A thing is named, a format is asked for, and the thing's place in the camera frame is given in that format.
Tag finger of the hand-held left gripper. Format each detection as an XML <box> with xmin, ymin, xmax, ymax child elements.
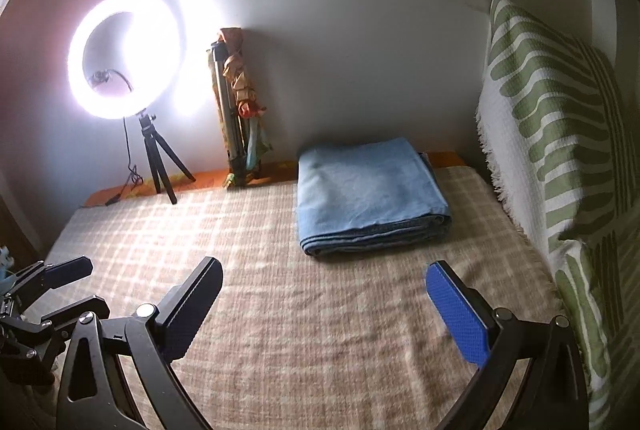
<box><xmin>41</xmin><ymin>256</ymin><xmax>95</xmax><ymax>294</ymax></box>
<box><xmin>41</xmin><ymin>294</ymin><xmax>111</xmax><ymax>342</ymax></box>

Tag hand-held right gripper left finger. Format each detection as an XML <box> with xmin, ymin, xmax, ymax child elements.
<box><xmin>52</xmin><ymin>256</ymin><xmax>224</xmax><ymax>430</ymax></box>

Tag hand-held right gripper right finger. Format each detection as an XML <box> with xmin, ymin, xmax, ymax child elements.
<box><xmin>424</xmin><ymin>260</ymin><xmax>589</xmax><ymax>430</ymax></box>

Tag blue denim pants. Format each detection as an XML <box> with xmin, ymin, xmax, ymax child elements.
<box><xmin>296</xmin><ymin>137</ymin><xmax>453</xmax><ymax>258</ymax></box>

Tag beige plaid blanket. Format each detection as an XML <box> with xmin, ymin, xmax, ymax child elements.
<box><xmin>42</xmin><ymin>165</ymin><xmax>568</xmax><ymax>430</ymax></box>

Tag orange bed edge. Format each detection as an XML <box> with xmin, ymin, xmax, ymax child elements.
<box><xmin>82</xmin><ymin>151</ymin><xmax>467</xmax><ymax>209</ymax></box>

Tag small black tripod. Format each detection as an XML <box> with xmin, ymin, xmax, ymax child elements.
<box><xmin>136</xmin><ymin>109</ymin><xmax>197</xmax><ymax>205</ymax></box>

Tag black gooseneck phone holder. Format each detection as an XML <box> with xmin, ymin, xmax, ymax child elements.
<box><xmin>86</xmin><ymin>66</ymin><xmax>137</xmax><ymax>94</ymax></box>

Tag folded stand with fabric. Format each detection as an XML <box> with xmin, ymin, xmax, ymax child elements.
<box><xmin>206</xmin><ymin>26</ymin><xmax>277</xmax><ymax>191</ymax></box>

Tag green striped white throw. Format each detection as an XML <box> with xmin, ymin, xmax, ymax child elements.
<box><xmin>474</xmin><ymin>0</ymin><xmax>640</xmax><ymax>430</ymax></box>

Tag black ring light cable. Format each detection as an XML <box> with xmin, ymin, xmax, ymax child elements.
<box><xmin>104</xmin><ymin>116</ymin><xmax>147</xmax><ymax>209</ymax></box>

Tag white ring light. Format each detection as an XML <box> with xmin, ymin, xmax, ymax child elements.
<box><xmin>66</xmin><ymin>0</ymin><xmax>184</xmax><ymax>121</ymax></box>

